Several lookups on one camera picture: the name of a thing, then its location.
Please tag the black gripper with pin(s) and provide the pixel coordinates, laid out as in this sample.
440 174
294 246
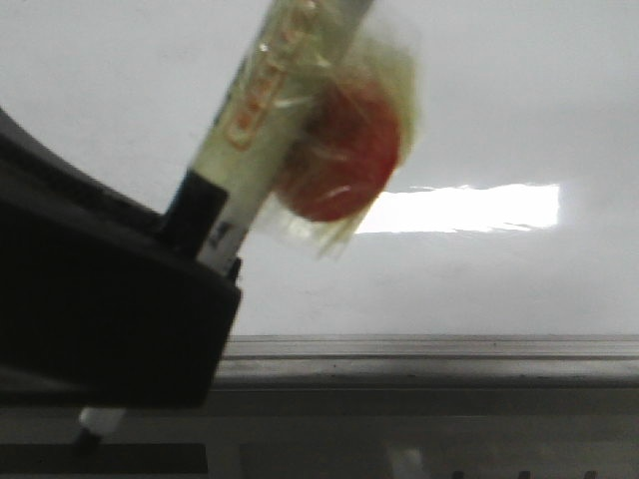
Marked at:
103 301

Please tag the black and white whiteboard marker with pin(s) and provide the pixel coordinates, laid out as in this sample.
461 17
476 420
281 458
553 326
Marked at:
283 74

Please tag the red magnet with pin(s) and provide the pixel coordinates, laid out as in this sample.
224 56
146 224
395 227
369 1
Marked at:
359 134

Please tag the white whiteboard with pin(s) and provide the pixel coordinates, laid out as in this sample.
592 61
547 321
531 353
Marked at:
517 212

